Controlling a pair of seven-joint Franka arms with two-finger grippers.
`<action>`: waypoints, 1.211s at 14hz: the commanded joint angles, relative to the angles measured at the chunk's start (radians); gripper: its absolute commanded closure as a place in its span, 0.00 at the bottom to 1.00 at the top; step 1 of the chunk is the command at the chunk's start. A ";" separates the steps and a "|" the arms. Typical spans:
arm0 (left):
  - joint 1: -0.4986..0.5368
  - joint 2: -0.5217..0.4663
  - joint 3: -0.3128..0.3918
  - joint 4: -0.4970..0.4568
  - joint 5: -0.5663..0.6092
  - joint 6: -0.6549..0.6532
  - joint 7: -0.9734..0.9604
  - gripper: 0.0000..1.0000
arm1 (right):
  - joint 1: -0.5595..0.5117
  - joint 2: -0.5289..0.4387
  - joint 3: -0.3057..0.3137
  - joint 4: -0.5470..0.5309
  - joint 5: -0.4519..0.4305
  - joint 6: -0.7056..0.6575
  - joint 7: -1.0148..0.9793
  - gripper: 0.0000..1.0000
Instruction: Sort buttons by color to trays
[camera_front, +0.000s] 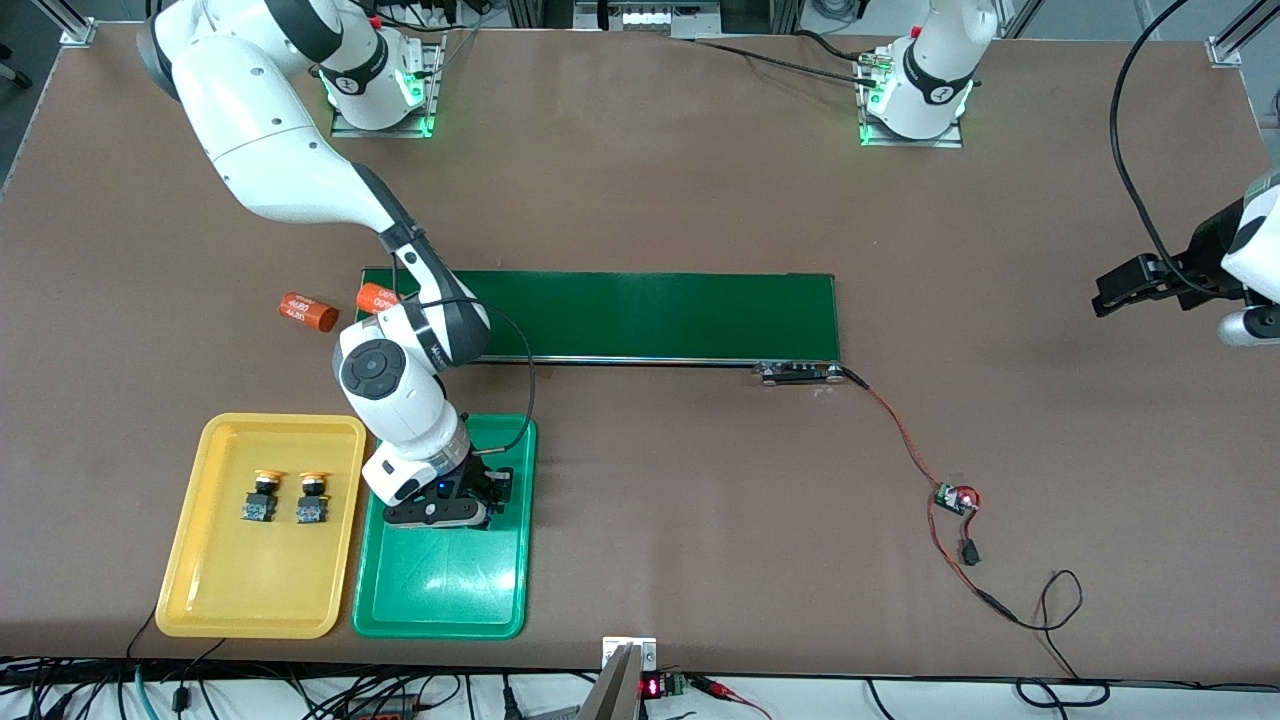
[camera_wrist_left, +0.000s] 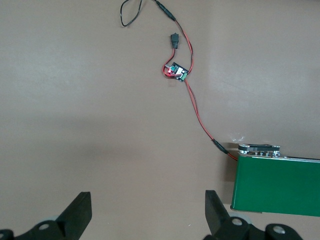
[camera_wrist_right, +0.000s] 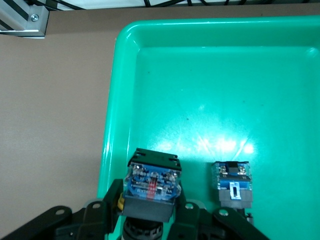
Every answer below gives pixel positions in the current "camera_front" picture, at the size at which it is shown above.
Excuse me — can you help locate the yellow push button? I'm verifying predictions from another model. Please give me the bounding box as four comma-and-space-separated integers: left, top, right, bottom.
296, 468, 331, 525
241, 468, 286, 525

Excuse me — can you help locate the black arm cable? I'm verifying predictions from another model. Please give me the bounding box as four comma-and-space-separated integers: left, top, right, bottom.
395, 240, 539, 459
1109, 0, 1246, 299

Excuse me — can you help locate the green conveyor belt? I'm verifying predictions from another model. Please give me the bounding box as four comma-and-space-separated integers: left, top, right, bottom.
345, 267, 849, 388

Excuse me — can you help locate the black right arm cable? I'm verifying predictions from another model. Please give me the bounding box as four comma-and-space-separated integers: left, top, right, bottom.
395, 240, 539, 459

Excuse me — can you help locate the green plastic tray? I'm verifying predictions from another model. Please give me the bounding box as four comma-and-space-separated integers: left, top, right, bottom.
351, 412, 538, 640

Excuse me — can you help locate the silver mounting plate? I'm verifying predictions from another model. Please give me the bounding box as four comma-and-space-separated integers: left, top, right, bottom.
601, 636, 659, 671

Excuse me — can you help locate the aluminium frame extrusion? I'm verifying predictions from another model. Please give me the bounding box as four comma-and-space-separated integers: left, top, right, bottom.
1205, 0, 1280, 68
30, 0, 98, 47

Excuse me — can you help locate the white vented device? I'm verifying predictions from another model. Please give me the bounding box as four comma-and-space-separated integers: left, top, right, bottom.
575, 0, 723, 39

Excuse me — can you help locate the black base power cable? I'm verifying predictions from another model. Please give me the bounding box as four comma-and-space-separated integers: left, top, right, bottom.
680, 28, 886, 96

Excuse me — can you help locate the thin black cable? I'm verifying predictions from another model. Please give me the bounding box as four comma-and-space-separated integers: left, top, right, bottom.
126, 606, 161, 663
158, 636, 228, 720
980, 568, 1113, 711

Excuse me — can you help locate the yellow plastic tray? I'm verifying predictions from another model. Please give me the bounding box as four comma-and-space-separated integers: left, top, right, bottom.
155, 412, 368, 640

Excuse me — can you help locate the red clip lead wire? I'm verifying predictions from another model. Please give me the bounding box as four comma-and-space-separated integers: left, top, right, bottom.
690, 674, 776, 720

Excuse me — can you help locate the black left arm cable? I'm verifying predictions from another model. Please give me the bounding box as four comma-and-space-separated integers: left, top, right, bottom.
1109, 0, 1246, 299

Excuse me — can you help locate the grey metal bar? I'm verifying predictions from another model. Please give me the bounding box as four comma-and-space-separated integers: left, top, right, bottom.
576, 643, 647, 720

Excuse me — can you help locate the red black twisted wire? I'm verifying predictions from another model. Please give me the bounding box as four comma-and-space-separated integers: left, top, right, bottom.
840, 366, 1001, 611

